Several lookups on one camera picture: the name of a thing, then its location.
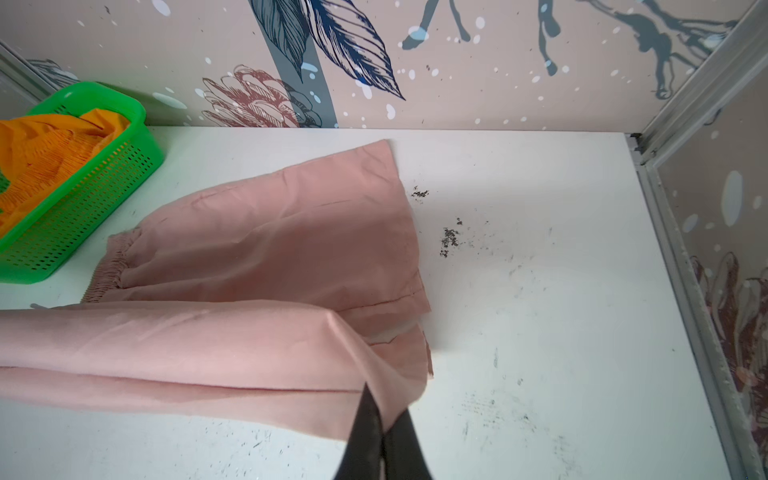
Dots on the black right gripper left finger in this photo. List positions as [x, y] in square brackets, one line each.
[362, 456]

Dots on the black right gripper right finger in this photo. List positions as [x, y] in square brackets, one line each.
[402, 454]

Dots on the pink shorts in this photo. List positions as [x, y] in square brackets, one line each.
[277, 299]

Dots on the orange shorts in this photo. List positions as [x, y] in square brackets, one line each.
[41, 152]

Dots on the green plastic basket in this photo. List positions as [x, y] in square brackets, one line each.
[47, 237]

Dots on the aluminium corner frame post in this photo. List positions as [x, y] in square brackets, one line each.
[702, 166]

